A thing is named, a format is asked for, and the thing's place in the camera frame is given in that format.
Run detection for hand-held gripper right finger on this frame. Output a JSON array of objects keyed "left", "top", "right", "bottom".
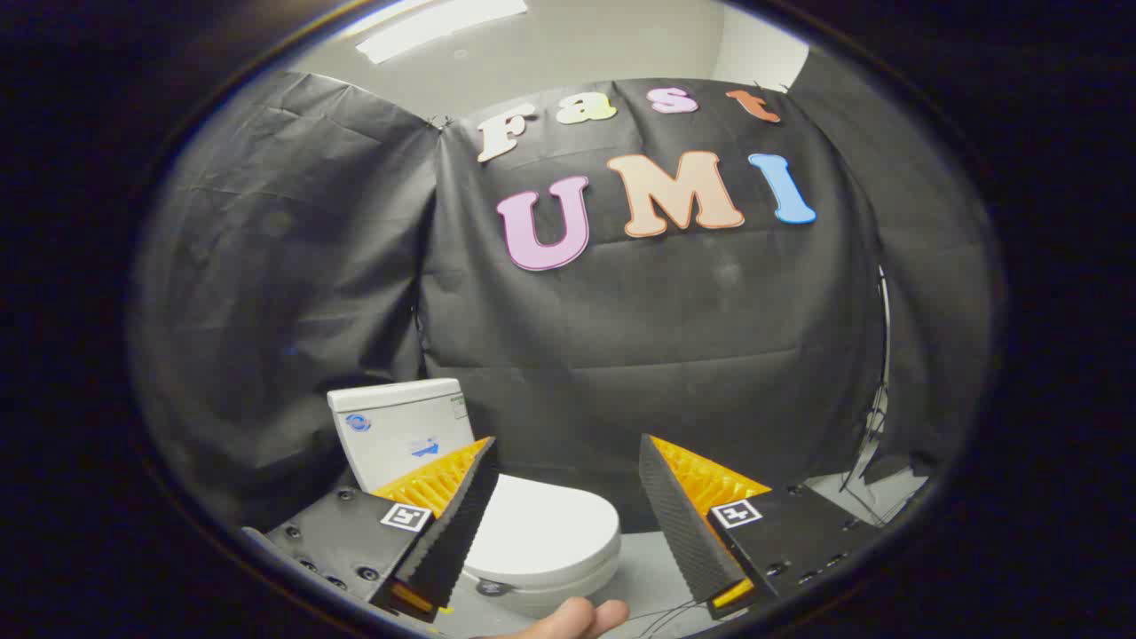
[{"left": 637, "top": 433, "right": 888, "bottom": 620}]

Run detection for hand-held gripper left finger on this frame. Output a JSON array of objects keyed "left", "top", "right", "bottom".
[{"left": 241, "top": 435, "right": 500, "bottom": 622}]

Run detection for white toilet lid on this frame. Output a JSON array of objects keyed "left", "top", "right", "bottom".
[{"left": 463, "top": 473, "right": 622, "bottom": 578}]

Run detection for white toilet with tank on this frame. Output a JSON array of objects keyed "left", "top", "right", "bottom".
[{"left": 327, "top": 379, "right": 622, "bottom": 619}]

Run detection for black backdrop cloth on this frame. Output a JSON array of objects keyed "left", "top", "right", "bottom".
[{"left": 129, "top": 71, "right": 995, "bottom": 533}]

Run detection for ceiling light panel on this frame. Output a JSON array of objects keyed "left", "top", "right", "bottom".
[{"left": 342, "top": 0, "right": 529, "bottom": 65}]

